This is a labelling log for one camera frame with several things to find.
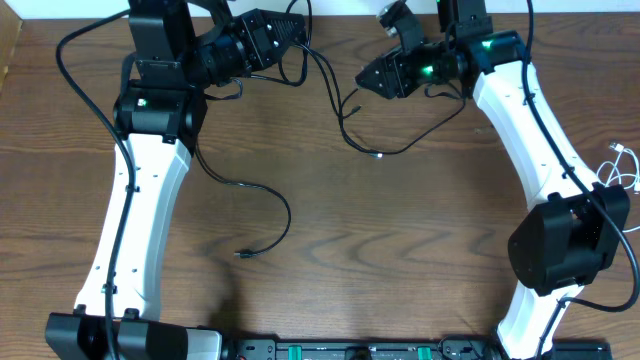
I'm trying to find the white cable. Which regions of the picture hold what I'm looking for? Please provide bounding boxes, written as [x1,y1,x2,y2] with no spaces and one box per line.
[595,141,640,235]

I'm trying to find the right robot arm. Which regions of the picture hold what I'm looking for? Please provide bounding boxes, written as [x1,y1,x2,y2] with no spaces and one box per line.
[356,1,630,359]

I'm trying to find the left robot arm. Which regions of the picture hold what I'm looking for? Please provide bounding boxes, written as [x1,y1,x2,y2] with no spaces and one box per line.
[45,1,312,359]

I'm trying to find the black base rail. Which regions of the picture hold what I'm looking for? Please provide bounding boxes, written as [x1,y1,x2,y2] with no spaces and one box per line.
[219,338,614,360]

